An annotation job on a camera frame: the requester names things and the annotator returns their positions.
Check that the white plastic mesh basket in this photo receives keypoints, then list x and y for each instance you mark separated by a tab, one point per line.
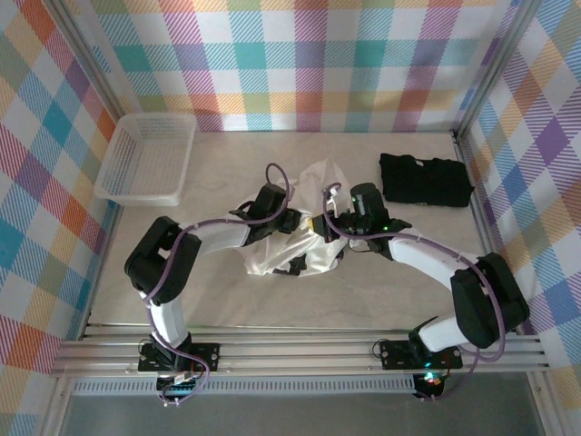
145	154

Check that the small controller board with led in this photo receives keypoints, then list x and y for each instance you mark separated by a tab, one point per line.
429	381

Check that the aluminium table side rail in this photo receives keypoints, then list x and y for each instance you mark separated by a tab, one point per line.
485	218
102	256

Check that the folded black t-shirt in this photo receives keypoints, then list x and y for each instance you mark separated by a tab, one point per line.
426	181

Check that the white t-shirt with black print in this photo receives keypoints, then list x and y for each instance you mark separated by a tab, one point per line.
318	254

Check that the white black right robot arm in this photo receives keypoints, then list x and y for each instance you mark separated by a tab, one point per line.
426	259

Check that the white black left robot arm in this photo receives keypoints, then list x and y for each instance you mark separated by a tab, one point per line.
222	234

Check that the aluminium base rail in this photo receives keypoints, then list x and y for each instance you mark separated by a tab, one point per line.
295	352

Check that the aluminium frame post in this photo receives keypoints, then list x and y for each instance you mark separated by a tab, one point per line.
497	68
93	61

